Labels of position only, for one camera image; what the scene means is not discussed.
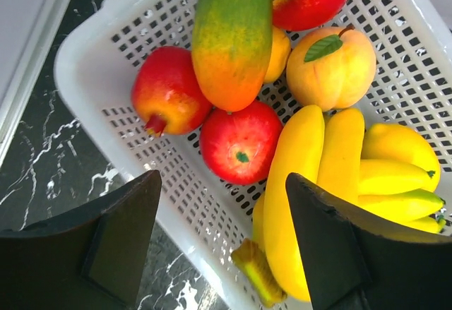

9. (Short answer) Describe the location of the small red apple front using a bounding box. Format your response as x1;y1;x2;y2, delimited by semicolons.
131;46;213;137

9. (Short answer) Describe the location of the green orange mango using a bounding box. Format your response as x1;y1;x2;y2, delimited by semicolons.
191;0;273;112

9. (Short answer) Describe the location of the small yellow lemon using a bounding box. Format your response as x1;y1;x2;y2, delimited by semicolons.
263;26;292;83

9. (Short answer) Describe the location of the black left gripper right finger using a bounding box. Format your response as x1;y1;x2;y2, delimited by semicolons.
285;173;451;309

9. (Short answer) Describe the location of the white plastic fruit basket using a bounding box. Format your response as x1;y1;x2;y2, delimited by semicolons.
54;0;451;309

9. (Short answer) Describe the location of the small red apple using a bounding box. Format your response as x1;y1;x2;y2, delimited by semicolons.
199;100;283;185
131;46;213;137

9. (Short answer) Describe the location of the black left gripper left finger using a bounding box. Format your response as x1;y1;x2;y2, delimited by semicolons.
1;170;162;309

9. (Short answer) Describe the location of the small red apple middle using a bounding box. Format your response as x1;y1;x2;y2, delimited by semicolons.
199;100;283;185

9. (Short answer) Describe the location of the yellow banana bunch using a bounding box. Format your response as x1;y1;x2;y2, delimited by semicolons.
232;105;446;308

